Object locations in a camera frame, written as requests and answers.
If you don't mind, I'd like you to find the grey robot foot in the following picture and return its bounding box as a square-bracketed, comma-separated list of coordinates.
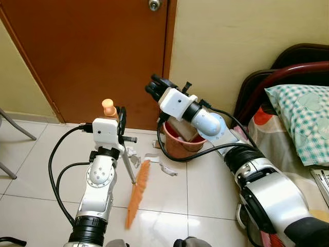
[105, 239, 129, 247]
[174, 236, 212, 247]

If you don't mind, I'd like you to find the red and white book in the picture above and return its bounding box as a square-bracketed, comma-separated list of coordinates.
[310, 167, 329, 207]

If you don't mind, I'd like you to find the patterned bed sheet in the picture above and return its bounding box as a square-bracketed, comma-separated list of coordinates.
[241, 104, 329, 247]

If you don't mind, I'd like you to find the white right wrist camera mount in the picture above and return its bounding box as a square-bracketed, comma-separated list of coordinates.
[158, 87, 199, 118]

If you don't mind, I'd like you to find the dark wooden bed headboard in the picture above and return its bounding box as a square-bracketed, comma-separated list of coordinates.
[233, 43, 329, 127]

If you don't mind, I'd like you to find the grey left robot foot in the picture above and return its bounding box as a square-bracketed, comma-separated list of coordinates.
[105, 239, 129, 247]

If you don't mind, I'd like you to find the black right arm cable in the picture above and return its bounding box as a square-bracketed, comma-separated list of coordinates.
[156, 112, 258, 163]

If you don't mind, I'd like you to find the brown wooden door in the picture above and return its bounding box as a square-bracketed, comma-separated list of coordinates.
[0, 0, 178, 131]

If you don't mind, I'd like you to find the grey right robot foot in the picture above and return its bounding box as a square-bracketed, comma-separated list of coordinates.
[174, 236, 212, 247]

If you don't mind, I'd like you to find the red plastic bucket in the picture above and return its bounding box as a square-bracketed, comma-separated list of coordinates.
[162, 121, 207, 160]

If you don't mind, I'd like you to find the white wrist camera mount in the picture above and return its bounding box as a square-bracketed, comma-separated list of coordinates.
[92, 118, 122, 151]
[158, 87, 199, 118]

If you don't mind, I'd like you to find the orange bristle broom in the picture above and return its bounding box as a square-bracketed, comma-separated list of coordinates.
[101, 98, 151, 231]

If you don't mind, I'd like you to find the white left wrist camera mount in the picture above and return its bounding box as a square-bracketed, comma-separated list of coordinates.
[92, 118, 122, 151]

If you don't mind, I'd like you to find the grey metal chair leg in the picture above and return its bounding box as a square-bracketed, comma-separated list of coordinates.
[0, 162, 17, 180]
[0, 108, 38, 141]

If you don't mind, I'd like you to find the grey flat dustpan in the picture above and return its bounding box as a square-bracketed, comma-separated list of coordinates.
[167, 118, 200, 143]

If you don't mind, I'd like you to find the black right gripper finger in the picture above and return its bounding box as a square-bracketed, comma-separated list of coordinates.
[150, 74, 178, 87]
[145, 84, 166, 101]

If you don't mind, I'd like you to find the green checkered pillow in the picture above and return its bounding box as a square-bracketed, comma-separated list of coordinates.
[264, 84, 329, 167]

